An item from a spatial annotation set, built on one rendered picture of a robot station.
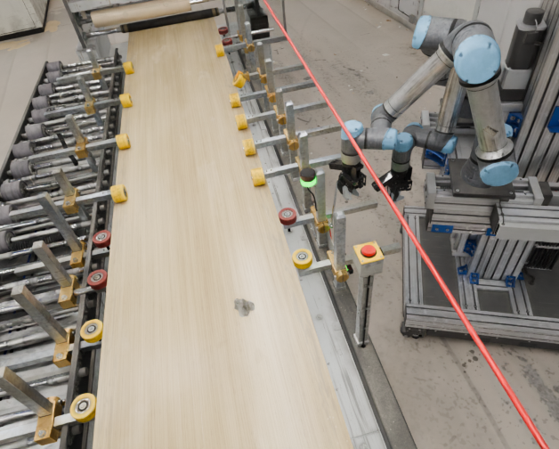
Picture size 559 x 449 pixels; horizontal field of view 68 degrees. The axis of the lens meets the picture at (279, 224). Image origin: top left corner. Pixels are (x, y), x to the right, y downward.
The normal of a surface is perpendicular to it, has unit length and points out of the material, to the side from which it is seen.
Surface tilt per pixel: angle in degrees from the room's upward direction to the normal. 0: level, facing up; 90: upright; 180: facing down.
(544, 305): 0
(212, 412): 0
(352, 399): 0
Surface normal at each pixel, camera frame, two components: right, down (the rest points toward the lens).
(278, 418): -0.10, -0.70
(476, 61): -0.25, 0.62
